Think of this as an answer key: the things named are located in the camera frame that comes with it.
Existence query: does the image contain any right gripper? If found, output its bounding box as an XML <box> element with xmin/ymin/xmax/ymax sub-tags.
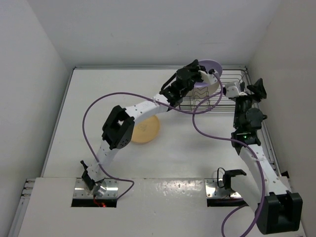
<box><xmin>233</xmin><ymin>78</ymin><xmax>266</xmax><ymax>129</ymax></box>

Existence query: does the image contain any black cable at right base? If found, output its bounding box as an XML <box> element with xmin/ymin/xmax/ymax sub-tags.
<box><xmin>216</xmin><ymin>167</ymin><xmax>229</xmax><ymax>190</ymax></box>

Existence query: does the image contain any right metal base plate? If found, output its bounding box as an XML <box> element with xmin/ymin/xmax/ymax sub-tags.
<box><xmin>204</xmin><ymin>178</ymin><xmax>242</xmax><ymax>199</ymax></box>

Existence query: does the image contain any orange plate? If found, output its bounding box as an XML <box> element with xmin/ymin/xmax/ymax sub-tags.
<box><xmin>131</xmin><ymin>116</ymin><xmax>160</xmax><ymax>143</ymax></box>

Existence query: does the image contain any metal base plate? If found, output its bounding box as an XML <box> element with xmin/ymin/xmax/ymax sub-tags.
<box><xmin>73</xmin><ymin>179</ymin><xmax>118</xmax><ymax>199</ymax></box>
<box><xmin>204</xmin><ymin>178</ymin><xmax>242</xmax><ymax>199</ymax></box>

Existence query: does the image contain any cream plate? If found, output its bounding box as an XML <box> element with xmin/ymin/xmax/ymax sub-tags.
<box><xmin>186</xmin><ymin>83</ymin><xmax>219</xmax><ymax>99</ymax></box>

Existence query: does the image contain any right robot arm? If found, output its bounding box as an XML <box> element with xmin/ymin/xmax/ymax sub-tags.
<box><xmin>223</xmin><ymin>79</ymin><xmax>303</xmax><ymax>235</ymax></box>

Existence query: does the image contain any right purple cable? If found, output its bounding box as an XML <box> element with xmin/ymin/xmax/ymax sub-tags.
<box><xmin>192</xmin><ymin>96</ymin><xmax>269</xmax><ymax>237</ymax></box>

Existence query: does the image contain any purple plate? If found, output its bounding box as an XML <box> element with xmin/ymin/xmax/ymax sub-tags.
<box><xmin>199</xmin><ymin>59</ymin><xmax>223</xmax><ymax>76</ymax></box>
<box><xmin>194</xmin><ymin>82</ymin><xmax>209</xmax><ymax>88</ymax></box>

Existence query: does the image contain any wire dish rack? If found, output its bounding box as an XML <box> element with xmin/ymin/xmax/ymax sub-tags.
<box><xmin>179</xmin><ymin>69</ymin><xmax>249</xmax><ymax>114</ymax></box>

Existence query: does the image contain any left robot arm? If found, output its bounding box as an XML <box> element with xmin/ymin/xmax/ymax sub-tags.
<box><xmin>81</xmin><ymin>60</ymin><xmax>207</xmax><ymax>191</ymax></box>

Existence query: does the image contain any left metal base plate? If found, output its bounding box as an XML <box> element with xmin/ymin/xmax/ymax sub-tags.
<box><xmin>73</xmin><ymin>179</ymin><xmax>118</xmax><ymax>199</ymax></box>

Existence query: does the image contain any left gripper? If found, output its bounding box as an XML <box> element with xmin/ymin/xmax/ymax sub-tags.
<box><xmin>180</xmin><ymin>60</ymin><xmax>207</xmax><ymax>97</ymax></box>

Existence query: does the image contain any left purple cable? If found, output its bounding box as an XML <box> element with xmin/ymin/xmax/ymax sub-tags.
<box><xmin>82</xmin><ymin>73</ymin><xmax>224</xmax><ymax>202</ymax></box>

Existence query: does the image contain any purple cable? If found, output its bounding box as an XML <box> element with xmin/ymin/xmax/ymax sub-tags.
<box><xmin>192</xmin><ymin>96</ymin><xmax>269</xmax><ymax>237</ymax></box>
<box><xmin>82</xmin><ymin>73</ymin><xmax>224</xmax><ymax>202</ymax></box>

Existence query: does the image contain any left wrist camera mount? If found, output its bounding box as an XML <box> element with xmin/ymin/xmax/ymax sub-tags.
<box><xmin>198</xmin><ymin>70</ymin><xmax>220</xmax><ymax>85</ymax></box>

